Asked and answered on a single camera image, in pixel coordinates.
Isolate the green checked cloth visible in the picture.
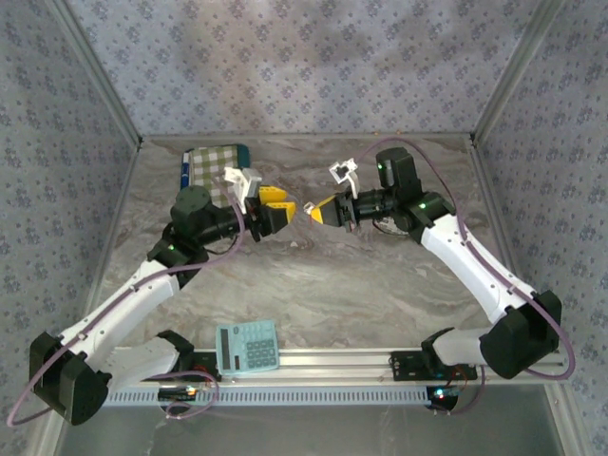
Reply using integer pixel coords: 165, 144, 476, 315
184, 144, 242, 210

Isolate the aluminium frame post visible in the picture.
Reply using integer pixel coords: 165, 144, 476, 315
49, 0, 144, 146
471, 0, 566, 143

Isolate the aluminium rail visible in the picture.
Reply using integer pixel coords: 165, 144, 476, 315
108, 348, 571, 385

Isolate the light blue calculator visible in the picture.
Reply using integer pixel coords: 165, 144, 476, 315
216, 319, 281, 379

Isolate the small circuit board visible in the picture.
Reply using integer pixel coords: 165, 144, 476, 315
427, 385, 460, 409
158, 385, 199, 403

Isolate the grey slotted cable duct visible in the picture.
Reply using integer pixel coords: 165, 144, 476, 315
102, 383, 441, 408

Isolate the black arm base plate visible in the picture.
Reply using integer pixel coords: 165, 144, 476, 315
389, 350, 450, 384
139, 351, 223, 383

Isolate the short purple cable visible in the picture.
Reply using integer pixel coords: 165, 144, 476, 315
446, 365, 486, 415
159, 370, 220, 422

